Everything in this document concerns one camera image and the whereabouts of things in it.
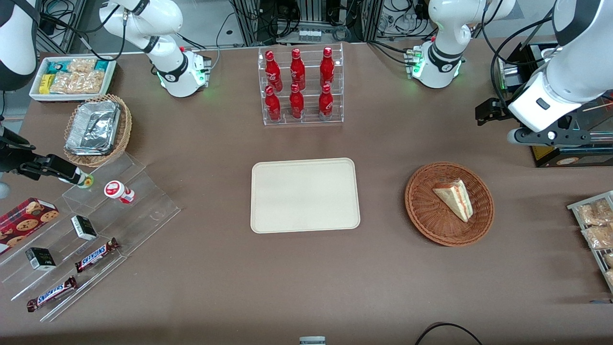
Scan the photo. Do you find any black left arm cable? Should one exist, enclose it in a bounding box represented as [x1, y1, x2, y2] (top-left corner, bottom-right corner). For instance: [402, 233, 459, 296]
[480, 0, 558, 112]

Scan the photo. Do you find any red tartan cookie box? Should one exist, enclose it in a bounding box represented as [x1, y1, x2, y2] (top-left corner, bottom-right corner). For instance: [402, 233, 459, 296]
[0, 197, 60, 255]

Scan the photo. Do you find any triangle sandwich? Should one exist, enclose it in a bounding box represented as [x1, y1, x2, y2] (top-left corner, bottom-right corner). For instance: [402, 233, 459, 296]
[432, 179, 474, 223]

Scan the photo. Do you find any white rectangular snack bin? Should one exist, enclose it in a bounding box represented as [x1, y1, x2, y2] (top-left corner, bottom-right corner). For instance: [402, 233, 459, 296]
[29, 56, 118, 103]

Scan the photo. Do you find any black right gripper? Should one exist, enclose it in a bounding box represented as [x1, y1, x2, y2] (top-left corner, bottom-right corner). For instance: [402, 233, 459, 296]
[0, 127, 83, 186]

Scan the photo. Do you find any clear acrylic bottle rack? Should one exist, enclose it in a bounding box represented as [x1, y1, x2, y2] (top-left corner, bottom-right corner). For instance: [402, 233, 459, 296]
[258, 42, 344, 127]

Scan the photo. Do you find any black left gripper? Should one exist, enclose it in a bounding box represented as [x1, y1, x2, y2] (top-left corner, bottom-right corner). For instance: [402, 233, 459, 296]
[475, 98, 512, 127]

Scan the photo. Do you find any black equipment box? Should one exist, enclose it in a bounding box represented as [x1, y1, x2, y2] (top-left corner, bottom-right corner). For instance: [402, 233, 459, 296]
[498, 42, 613, 168]

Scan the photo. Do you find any clear acrylic stepped stand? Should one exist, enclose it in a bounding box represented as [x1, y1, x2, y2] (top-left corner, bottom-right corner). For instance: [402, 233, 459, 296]
[0, 151, 182, 323]

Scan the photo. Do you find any aluminium frame rack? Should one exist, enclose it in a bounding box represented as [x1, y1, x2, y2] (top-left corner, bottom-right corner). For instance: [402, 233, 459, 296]
[230, 0, 384, 46]

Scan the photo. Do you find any grey wire rack tray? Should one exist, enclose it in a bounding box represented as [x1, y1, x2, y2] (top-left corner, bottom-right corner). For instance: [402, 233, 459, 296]
[567, 190, 613, 294]

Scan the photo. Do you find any beige plastic tray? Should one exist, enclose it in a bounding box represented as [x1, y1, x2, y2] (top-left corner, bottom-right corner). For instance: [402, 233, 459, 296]
[250, 158, 361, 234]

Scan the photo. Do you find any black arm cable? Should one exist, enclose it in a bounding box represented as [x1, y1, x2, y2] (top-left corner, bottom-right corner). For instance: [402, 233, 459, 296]
[37, 0, 127, 62]
[480, 0, 558, 112]

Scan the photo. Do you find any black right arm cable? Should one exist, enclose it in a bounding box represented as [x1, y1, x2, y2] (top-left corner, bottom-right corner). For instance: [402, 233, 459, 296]
[37, 0, 127, 62]

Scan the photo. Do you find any red and white cup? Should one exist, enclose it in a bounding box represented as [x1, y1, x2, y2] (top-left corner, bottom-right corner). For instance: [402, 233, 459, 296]
[104, 180, 136, 205]

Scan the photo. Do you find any light tan wicker basket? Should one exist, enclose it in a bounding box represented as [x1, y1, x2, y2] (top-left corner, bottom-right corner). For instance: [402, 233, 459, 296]
[63, 94, 133, 168]

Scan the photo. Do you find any red cola bottle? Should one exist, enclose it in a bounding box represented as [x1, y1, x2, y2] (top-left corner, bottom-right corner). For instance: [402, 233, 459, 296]
[265, 50, 284, 92]
[289, 83, 306, 120]
[319, 46, 336, 89]
[318, 84, 335, 121]
[290, 48, 307, 91]
[264, 85, 283, 123]

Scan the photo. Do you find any black looped cable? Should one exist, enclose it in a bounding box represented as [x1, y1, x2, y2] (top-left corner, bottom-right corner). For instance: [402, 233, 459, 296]
[414, 322, 484, 345]

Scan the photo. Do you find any Snickers chocolate bar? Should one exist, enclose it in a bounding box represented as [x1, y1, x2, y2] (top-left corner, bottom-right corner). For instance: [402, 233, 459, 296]
[75, 238, 121, 274]
[26, 276, 79, 313]

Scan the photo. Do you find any round brown wicker basket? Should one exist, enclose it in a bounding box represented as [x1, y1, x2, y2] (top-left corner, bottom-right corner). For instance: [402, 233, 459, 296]
[405, 161, 495, 247]

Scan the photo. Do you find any small black box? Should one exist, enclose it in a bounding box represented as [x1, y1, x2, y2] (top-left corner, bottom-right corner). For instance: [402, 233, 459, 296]
[70, 215, 98, 242]
[25, 247, 57, 272]

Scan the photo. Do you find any stack of foil containers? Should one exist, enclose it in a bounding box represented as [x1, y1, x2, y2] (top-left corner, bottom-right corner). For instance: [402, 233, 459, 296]
[65, 100, 121, 157]

